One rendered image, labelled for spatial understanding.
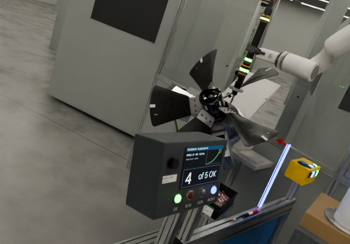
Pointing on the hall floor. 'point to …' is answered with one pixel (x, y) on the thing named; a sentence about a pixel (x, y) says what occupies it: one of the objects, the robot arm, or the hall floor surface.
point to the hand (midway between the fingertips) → (252, 49)
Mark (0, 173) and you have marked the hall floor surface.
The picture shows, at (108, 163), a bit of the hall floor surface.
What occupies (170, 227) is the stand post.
